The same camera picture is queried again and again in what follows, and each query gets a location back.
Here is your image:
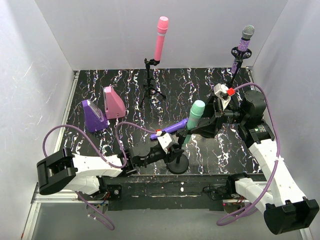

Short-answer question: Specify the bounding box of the tripod stand with shock mount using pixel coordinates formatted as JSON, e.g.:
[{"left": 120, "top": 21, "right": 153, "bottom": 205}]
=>
[{"left": 226, "top": 46, "right": 252, "bottom": 88}]

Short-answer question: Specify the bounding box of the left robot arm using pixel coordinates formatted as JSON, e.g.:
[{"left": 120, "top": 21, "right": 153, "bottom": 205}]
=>
[{"left": 36, "top": 142, "right": 183, "bottom": 195}]

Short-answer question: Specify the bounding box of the tripod stand with clip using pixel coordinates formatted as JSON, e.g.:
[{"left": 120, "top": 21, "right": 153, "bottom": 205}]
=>
[{"left": 139, "top": 58, "right": 167, "bottom": 108}]

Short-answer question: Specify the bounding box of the purple plastic microphone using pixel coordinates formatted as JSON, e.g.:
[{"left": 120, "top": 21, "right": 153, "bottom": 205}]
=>
[{"left": 150, "top": 118, "right": 188, "bottom": 140}]

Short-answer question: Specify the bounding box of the purple cable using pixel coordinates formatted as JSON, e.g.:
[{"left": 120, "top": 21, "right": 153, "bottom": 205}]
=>
[
  {"left": 42, "top": 121, "right": 162, "bottom": 168},
  {"left": 216, "top": 82, "right": 282, "bottom": 227}
]

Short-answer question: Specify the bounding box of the purple metronome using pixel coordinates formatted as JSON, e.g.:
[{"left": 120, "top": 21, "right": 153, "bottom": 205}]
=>
[{"left": 81, "top": 99, "right": 109, "bottom": 133}]

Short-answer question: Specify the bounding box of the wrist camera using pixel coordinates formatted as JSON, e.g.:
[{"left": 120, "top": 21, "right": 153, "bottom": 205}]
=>
[
  {"left": 213, "top": 83, "right": 235, "bottom": 110},
  {"left": 157, "top": 133, "right": 175, "bottom": 154}
]

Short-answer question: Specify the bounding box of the purple glitter microphone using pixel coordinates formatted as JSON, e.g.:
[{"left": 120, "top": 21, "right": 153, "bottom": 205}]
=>
[{"left": 231, "top": 25, "right": 255, "bottom": 76}]

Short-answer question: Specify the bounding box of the pink metronome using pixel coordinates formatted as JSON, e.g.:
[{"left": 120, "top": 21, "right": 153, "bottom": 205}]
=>
[{"left": 103, "top": 86, "right": 126, "bottom": 120}]

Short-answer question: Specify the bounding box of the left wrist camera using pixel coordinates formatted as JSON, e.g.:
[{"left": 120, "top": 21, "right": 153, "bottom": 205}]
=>
[{"left": 157, "top": 133, "right": 175, "bottom": 154}]

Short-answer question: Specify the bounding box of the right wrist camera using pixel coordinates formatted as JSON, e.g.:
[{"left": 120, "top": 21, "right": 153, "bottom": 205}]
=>
[{"left": 213, "top": 83, "right": 235, "bottom": 110}]

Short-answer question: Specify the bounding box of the round base stand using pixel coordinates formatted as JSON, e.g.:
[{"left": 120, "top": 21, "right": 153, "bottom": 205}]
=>
[{"left": 166, "top": 127, "right": 190, "bottom": 175}]

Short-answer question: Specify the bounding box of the teal plastic microphone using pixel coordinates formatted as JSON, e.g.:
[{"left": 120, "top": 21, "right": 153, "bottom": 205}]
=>
[{"left": 183, "top": 100, "right": 206, "bottom": 133}]

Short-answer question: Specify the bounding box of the pink plastic microphone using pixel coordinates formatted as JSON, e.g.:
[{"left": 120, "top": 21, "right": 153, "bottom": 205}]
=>
[{"left": 153, "top": 16, "right": 169, "bottom": 62}]

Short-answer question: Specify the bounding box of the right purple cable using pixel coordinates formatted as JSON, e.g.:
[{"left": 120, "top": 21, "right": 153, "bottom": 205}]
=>
[{"left": 216, "top": 82, "right": 282, "bottom": 227}]

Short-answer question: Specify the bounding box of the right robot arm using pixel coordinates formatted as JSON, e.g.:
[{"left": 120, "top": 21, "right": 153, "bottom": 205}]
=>
[{"left": 187, "top": 88, "right": 320, "bottom": 235}]

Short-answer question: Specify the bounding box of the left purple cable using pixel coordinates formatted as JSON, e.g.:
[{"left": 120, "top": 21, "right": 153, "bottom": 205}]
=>
[{"left": 42, "top": 121, "right": 162, "bottom": 168}]

